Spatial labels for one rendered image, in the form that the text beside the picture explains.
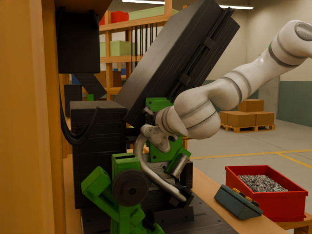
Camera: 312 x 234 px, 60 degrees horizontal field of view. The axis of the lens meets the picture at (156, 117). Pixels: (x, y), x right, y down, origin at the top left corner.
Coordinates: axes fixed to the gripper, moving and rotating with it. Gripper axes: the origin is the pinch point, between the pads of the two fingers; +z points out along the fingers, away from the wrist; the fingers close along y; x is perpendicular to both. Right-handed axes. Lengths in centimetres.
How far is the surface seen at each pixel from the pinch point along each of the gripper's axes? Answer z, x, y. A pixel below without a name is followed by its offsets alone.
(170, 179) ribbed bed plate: 4.4, 8.0, -16.8
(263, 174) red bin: 31, -28, -61
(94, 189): -24.4, 24.2, 4.6
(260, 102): 516, -390, -263
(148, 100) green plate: 3.1, -6.2, 6.3
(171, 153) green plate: 2.9, 1.8, -10.9
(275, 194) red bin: 4, -14, -52
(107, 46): 306, -121, 79
